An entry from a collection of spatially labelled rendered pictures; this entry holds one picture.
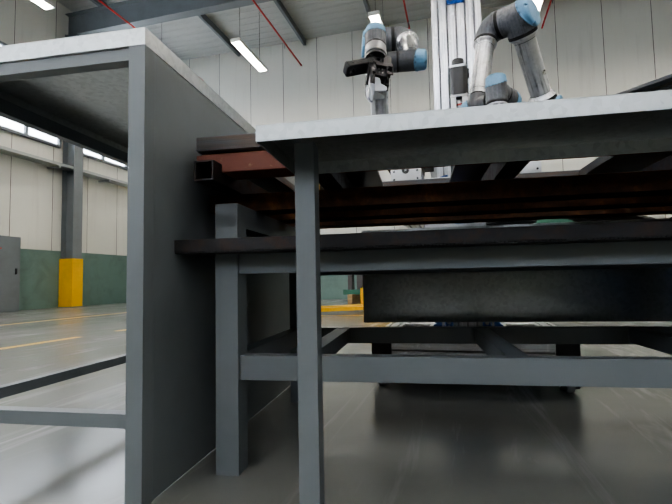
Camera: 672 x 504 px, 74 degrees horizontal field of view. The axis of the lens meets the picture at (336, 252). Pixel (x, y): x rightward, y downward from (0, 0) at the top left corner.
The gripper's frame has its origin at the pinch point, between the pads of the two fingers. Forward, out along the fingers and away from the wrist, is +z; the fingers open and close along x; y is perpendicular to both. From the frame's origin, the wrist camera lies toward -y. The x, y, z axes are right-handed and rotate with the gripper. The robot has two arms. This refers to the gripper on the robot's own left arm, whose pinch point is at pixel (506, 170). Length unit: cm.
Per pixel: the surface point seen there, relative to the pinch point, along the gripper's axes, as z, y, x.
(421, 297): 46, 32, -16
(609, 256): 35, -9, 60
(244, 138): 2, 75, 62
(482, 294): 45.0, 8.1, -16.3
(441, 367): 59, 28, 60
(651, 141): 12, -15, 68
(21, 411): 66, 122, 79
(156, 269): 35, 91, 75
